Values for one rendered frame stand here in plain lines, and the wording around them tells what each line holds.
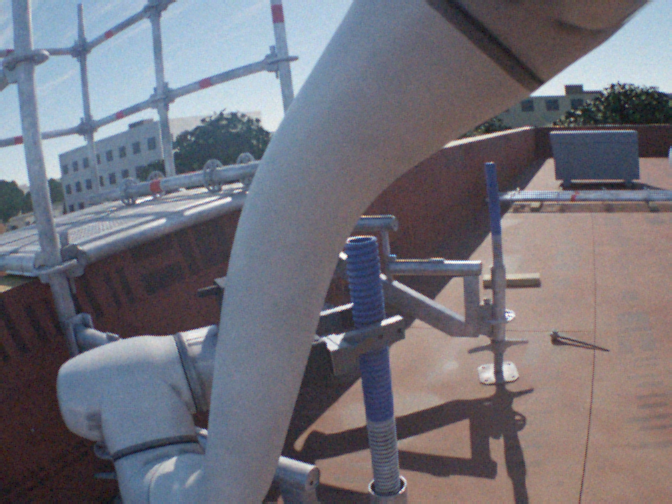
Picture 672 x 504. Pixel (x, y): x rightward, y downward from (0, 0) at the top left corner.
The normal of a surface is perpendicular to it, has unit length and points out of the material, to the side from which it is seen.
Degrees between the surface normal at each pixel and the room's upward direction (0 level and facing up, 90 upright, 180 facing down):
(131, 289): 90
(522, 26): 126
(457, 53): 121
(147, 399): 56
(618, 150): 90
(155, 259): 90
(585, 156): 90
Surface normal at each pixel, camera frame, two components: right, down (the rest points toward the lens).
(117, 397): 0.26, -0.39
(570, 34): 0.17, 0.88
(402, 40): -0.55, 0.49
